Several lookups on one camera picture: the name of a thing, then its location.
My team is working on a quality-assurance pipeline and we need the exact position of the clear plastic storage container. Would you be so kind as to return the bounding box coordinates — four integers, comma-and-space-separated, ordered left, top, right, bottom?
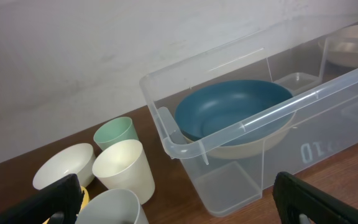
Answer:
140, 15, 358, 217

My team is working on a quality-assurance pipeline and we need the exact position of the dark blue large bowl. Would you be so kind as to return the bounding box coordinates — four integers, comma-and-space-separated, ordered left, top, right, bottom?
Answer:
175, 80, 293, 141

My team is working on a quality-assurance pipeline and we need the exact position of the mint green cup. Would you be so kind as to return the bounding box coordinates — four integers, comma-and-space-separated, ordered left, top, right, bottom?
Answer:
93, 116, 139, 151

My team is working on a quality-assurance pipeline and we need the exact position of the yellow small bowl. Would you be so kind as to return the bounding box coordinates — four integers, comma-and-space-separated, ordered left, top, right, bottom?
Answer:
43, 186, 90, 224

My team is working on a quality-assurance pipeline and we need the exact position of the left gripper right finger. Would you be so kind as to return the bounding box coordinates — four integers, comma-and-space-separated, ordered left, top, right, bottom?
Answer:
273, 172, 358, 224

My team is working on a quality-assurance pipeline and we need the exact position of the beige large bowl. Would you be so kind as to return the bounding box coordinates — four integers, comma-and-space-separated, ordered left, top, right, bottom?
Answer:
318, 25, 358, 68
180, 111, 297, 161

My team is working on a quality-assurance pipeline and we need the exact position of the white small bowl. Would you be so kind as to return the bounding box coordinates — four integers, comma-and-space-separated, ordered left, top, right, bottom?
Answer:
32, 143, 96, 190

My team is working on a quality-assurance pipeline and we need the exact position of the cream white cup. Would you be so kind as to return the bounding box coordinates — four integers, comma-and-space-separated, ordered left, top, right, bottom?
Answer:
92, 139, 155, 205

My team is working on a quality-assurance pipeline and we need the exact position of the grey cup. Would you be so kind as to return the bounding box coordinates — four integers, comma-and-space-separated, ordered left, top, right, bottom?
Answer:
75, 189, 149, 224

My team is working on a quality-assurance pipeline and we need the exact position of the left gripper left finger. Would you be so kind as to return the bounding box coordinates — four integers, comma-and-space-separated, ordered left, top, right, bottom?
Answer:
0, 174, 85, 223

